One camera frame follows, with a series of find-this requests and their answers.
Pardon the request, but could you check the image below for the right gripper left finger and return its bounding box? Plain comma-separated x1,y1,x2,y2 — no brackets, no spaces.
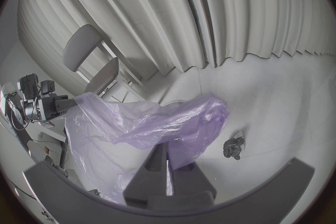
123,142,169,208

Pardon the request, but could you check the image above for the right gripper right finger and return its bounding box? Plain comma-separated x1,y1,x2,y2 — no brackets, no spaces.
172,161,218,204

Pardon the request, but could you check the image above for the purple plastic bag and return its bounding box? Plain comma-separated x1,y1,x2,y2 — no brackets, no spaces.
64,92,230,204

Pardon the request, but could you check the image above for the crumpled black plastic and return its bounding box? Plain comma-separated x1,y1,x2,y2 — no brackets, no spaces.
223,136,246,161

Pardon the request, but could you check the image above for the grey and white chair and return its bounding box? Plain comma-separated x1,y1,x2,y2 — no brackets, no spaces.
62,24,145,103

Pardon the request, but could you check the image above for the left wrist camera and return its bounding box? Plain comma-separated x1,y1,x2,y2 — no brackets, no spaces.
40,80,56,95

